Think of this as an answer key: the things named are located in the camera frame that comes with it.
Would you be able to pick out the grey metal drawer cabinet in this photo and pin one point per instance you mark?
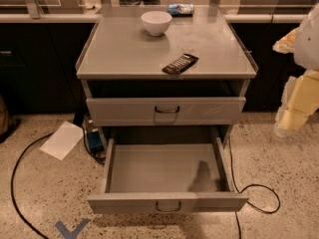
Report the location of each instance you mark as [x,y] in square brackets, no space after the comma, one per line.
[122,60]

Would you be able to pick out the white paper sheet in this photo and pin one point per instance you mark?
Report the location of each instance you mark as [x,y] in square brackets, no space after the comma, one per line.
[63,140]

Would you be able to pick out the white ceramic bowl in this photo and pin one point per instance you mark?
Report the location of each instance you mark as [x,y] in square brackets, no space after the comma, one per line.
[156,22]

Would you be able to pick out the blue white snack packet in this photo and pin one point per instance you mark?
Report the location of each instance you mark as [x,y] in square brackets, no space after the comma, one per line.
[180,9]

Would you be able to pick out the blue power box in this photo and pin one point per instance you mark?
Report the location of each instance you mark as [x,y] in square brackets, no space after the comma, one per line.
[94,142]

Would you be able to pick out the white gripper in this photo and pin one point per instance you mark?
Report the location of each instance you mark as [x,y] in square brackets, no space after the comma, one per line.
[308,47]

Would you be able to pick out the closed upper grey drawer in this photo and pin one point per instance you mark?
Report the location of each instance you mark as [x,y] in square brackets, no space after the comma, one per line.
[164,111]

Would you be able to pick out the open lower grey drawer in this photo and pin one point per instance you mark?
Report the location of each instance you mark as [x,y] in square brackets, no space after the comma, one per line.
[166,178]

